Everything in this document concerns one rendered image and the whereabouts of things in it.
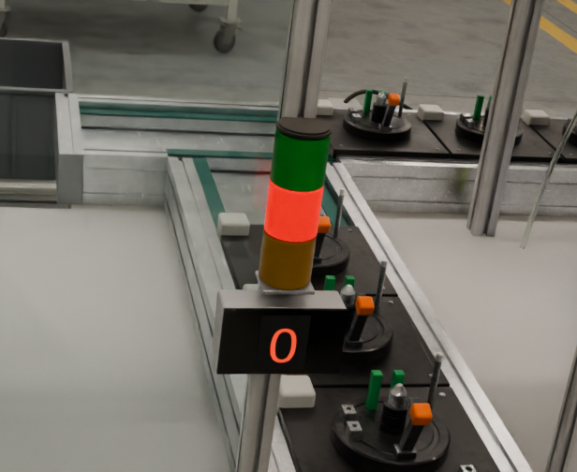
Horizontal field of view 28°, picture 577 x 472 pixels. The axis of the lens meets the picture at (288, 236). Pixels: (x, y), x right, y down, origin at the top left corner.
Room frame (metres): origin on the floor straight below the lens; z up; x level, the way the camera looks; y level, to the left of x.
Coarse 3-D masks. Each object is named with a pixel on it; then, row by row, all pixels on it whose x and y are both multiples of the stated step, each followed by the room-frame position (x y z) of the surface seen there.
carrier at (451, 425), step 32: (288, 384) 1.24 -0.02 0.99; (288, 416) 1.20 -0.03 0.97; (320, 416) 1.21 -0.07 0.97; (352, 416) 1.17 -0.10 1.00; (384, 416) 1.17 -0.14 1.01; (448, 416) 1.25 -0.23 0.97; (288, 448) 1.15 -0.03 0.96; (320, 448) 1.15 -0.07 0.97; (352, 448) 1.13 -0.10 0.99; (384, 448) 1.13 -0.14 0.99; (416, 448) 1.14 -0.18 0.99; (448, 448) 1.15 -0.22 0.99; (480, 448) 1.19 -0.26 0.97
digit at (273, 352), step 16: (272, 320) 0.97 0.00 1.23; (288, 320) 0.97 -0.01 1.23; (304, 320) 0.97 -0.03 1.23; (272, 336) 0.97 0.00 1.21; (288, 336) 0.97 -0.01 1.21; (304, 336) 0.98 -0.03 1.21; (272, 352) 0.97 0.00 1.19; (288, 352) 0.97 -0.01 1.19; (304, 352) 0.98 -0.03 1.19; (256, 368) 0.96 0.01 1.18; (272, 368) 0.97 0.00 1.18; (288, 368) 0.97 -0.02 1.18
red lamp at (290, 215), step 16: (272, 192) 0.98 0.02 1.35; (288, 192) 0.97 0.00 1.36; (304, 192) 0.97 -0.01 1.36; (320, 192) 0.99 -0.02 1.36; (272, 208) 0.98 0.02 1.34; (288, 208) 0.97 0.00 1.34; (304, 208) 0.97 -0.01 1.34; (272, 224) 0.98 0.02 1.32; (288, 224) 0.97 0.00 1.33; (304, 224) 0.97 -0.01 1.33; (288, 240) 0.97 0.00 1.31; (304, 240) 0.98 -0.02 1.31
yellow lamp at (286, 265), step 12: (264, 240) 0.99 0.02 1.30; (276, 240) 0.97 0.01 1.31; (312, 240) 0.98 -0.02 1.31; (264, 252) 0.98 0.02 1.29; (276, 252) 0.97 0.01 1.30; (288, 252) 0.97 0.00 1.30; (300, 252) 0.97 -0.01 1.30; (312, 252) 0.99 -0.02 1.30; (264, 264) 0.98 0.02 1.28; (276, 264) 0.97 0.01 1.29; (288, 264) 0.97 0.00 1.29; (300, 264) 0.97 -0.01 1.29; (312, 264) 0.99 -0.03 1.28; (264, 276) 0.98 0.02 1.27; (276, 276) 0.97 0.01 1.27; (288, 276) 0.97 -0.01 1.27; (300, 276) 0.98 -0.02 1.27; (288, 288) 0.97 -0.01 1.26
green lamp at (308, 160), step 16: (288, 144) 0.97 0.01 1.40; (304, 144) 0.97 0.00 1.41; (320, 144) 0.98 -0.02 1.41; (272, 160) 0.99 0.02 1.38; (288, 160) 0.97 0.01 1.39; (304, 160) 0.97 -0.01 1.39; (320, 160) 0.98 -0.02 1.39; (272, 176) 0.99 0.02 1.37; (288, 176) 0.97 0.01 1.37; (304, 176) 0.97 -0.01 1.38; (320, 176) 0.98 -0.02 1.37
